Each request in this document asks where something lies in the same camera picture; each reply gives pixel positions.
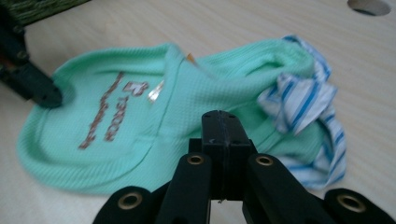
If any mint green cloth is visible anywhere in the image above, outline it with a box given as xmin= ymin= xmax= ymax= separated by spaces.
xmin=16 ymin=34 xmax=347 ymax=196

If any green woven basket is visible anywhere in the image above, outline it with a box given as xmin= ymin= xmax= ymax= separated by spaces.
xmin=0 ymin=0 xmax=92 ymax=28

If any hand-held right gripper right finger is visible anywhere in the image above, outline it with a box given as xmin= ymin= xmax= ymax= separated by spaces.
xmin=224 ymin=110 xmax=259 ymax=201

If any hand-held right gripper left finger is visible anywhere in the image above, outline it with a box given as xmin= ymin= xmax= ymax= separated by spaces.
xmin=188 ymin=109 xmax=226 ymax=201

